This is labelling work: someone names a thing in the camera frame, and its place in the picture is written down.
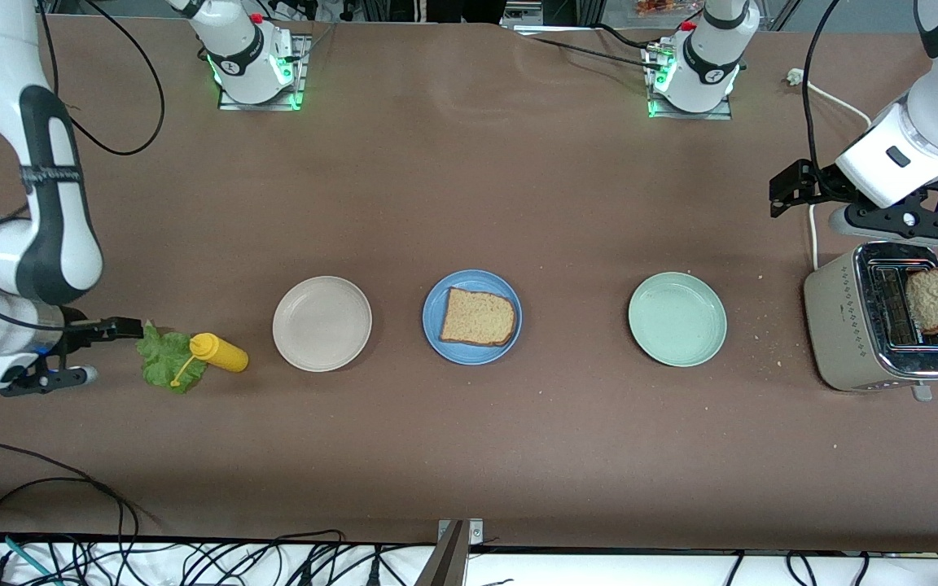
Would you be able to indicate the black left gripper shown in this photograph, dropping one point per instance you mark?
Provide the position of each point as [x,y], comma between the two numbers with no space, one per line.
[816,184]

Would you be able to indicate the green lettuce leaf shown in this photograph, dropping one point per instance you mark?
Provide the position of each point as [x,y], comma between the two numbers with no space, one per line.
[164,362]

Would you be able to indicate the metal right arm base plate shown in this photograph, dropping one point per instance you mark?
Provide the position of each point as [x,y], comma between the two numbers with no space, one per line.
[303,81]

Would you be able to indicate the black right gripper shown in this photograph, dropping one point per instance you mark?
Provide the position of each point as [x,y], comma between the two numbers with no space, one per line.
[78,334]

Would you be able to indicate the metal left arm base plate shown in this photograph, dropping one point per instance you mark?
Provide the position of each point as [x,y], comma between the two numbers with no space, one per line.
[717,115]

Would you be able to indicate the metal table edge bracket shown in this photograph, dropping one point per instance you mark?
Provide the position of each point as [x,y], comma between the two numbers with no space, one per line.
[444,566]

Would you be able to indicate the brown bread slice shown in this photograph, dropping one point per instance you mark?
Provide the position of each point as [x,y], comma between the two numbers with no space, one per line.
[935,299]
[477,317]

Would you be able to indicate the yellow mustard squeeze bottle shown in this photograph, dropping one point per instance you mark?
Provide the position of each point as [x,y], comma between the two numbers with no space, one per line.
[225,354]

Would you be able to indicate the beige round plate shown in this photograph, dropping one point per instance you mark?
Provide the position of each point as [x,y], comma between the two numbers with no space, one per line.
[322,324]

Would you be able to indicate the orange food packet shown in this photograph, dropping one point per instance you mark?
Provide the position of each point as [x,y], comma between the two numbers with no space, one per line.
[664,6]

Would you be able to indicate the silver two-slot toaster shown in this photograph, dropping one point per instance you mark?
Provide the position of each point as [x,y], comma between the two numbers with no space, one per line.
[843,325]

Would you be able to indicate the pale green round plate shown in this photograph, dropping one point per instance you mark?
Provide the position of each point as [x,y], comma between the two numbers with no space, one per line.
[677,319]

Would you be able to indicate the blue round plate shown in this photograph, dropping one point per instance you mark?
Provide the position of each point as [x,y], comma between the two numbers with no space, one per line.
[436,325]

